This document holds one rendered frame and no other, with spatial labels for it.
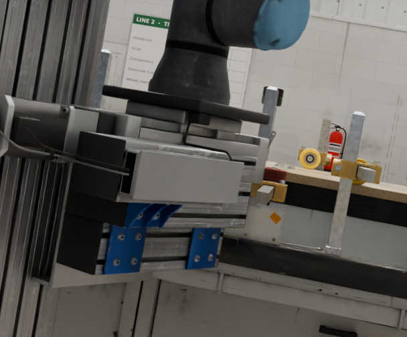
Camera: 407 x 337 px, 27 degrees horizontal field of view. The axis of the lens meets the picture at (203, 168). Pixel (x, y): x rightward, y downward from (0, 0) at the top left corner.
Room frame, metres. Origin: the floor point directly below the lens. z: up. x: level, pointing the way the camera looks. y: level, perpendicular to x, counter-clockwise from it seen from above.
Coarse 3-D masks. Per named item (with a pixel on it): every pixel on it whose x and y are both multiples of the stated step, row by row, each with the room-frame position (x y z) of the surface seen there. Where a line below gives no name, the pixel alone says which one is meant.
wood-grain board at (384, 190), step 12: (300, 168) 3.08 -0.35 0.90; (288, 180) 2.56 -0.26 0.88; (300, 180) 2.56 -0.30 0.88; (312, 180) 2.55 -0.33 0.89; (324, 180) 2.55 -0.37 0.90; (336, 180) 2.61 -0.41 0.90; (360, 192) 2.54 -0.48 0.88; (372, 192) 2.53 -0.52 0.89; (384, 192) 2.53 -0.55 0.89; (396, 192) 2.52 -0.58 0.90
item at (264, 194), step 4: (260, 188) 2.20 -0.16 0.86; (264, 188) 2.23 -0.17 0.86; (268, 188) 2.26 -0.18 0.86; (272, 188) 2.30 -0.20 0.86; (256, 192) 2.08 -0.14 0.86; (260, 192) 2.07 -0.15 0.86; (264, 192) 2.08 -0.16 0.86; (268, 192) 2.10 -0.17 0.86; (272, 192) 2.33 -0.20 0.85; (256, 196) 2.08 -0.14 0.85; (260, 196) 2.07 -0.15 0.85; (264, 196) 2.07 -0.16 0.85; (268, 196) 2.10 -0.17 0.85; (256, 200) 2.08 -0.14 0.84; (260, 200) 2.07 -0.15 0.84; (264, 200) 2.07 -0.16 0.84; (268, 200) 2.15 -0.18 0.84; (264, 204) 2.07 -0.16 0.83
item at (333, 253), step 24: (240, 240) 2.36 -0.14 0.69; (240, 264) 2.36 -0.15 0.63; (264, 264) 2.35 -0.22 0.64; (288, 264) 2.34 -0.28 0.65; (312, 264) 2.34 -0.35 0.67; (336, 264) 2.33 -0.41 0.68; (360, 264) 2.32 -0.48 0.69; (384, 264) 2.35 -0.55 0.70; (360, 288) 2.32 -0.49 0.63; (384, 288) 2.31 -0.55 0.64
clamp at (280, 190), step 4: (252, 184) 2.38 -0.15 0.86; (256, 184) 2.38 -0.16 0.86; (260, 184) 2.37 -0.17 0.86; (264, 184) 2.37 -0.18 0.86; (268, 184) 2.37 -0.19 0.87; (272, 184) 2.37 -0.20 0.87; (276, 184) 2.37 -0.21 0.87; (280, 184) 2.38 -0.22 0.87; (252, 188) 2.38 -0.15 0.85; (256, 188) 2.37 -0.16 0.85; (276, 188) 2.37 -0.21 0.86; (280, 188) 2.37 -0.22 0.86; (284, 188) 2.37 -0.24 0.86; (252, 192) 2.38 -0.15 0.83; (276, 192) 2.37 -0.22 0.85; (280, 192) 2.37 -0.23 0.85; (284, 192) 2.37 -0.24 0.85; (252, 196) 2.38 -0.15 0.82; (272, 196) 2.37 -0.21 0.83; (276, 196) 2.37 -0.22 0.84; (280, 196) 2.37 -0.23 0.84; (284, 196) 2.37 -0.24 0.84; (272, 200) 2.37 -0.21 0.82; (276, 200) 2.37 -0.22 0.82; (280, 200) 2.37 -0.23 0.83
